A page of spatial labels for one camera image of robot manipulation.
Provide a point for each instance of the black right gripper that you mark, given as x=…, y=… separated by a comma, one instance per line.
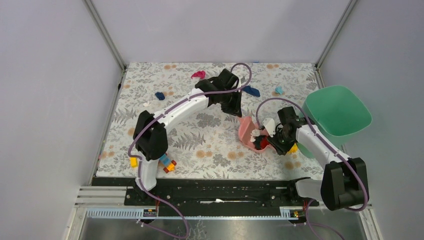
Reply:
x=281, y=150

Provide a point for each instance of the yellow grid toy block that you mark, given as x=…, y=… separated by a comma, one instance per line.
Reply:
x=293, y=149

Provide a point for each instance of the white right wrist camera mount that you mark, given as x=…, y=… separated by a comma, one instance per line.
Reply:
x=270, y=126

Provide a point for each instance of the pink plastic dustpan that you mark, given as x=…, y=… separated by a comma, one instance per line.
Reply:
x=245, y=129

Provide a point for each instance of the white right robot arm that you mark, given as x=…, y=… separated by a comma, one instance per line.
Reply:
x=344, y=183

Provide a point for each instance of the black table edge rail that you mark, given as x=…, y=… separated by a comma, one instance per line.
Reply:
x=228, y=197

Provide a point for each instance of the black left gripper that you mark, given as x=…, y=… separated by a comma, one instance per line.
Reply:
x=236, y=109

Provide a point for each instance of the green waste bin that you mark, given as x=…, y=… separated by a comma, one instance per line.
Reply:
x=338, y=113

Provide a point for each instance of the floral tablecloth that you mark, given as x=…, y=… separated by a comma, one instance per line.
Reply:
x=206, y=144

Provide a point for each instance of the toy car with yellow block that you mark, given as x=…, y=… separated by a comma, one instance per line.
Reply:
x=168, y=163

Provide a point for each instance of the yellow toy brick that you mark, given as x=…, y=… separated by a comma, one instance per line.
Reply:
x=134, y=162

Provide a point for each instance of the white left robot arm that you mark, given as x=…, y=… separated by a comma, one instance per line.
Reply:
x=150, y=137

